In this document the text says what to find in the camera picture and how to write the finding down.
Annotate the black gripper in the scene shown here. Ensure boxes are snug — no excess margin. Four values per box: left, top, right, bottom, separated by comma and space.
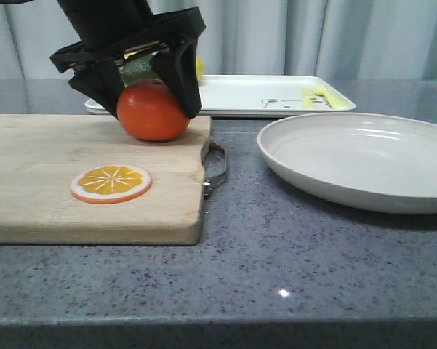
50, 6, 206, 119

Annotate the orange fruit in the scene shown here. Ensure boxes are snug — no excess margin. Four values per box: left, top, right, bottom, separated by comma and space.
117, 79, 190, 141

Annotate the white round plate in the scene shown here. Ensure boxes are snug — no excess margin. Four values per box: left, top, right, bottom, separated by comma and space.
257, 112, 437, 214

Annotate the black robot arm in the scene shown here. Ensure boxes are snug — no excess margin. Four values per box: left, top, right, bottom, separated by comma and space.
50, 1, 206, 119

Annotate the white rectangular tray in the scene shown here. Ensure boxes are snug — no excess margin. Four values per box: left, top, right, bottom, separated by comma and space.
84, 74, 357, 119

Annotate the green lime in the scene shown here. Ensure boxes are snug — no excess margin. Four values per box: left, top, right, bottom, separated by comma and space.
120, 58, 161, 87

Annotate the yellow lemon right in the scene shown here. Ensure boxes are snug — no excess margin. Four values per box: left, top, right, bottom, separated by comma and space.
196, 56, 204, 81

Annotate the orange slice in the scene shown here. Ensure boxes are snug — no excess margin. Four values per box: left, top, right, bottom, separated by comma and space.
70, 164, 153, 204

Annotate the wooden cutting board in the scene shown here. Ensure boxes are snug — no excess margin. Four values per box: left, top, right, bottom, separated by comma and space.
0, 114, 211, 245

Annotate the yellow plastic fork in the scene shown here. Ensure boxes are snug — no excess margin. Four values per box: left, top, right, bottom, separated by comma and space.
313, 84, 349, 109

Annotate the grey curtain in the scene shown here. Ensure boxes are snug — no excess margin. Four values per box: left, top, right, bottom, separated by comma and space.
0, 1, 437, 80

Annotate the metal board handle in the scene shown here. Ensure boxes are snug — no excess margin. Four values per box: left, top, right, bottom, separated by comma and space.
202, 140, 229, 199

